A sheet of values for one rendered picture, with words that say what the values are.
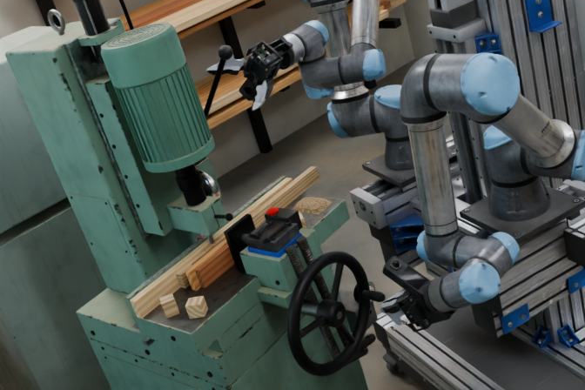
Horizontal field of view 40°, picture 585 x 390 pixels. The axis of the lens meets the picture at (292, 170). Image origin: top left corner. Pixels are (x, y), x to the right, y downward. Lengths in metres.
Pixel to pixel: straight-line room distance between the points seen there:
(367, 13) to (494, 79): 0.69
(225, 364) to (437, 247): 0.56
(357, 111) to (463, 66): 0.86
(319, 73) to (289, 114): 3.12
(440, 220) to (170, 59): 0.69
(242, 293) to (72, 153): 0.57
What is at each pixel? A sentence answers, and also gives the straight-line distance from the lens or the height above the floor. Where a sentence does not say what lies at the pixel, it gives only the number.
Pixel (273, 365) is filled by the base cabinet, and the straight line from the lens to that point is 2.03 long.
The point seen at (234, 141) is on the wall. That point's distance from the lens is 4.93.
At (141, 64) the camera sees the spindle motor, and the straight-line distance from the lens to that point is 1.77.
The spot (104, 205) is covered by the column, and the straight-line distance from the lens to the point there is 2.08.
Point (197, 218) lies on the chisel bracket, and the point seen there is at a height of 1.05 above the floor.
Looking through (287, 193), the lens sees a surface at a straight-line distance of 2.20.
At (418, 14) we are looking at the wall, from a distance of 5.82.
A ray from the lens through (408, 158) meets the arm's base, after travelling 2.40.
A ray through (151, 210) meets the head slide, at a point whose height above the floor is 1.08.
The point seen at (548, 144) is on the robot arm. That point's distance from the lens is 1.82.
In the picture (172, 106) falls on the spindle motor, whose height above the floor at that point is 1.34.
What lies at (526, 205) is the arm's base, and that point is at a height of 0.86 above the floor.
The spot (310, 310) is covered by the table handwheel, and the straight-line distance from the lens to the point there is 1.89.
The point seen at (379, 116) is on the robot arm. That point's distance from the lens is 2.36.
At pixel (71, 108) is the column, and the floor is 1.37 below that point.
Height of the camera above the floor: 1.86
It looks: 23 degrees down
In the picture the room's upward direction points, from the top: 17 degrees counter-clockwise
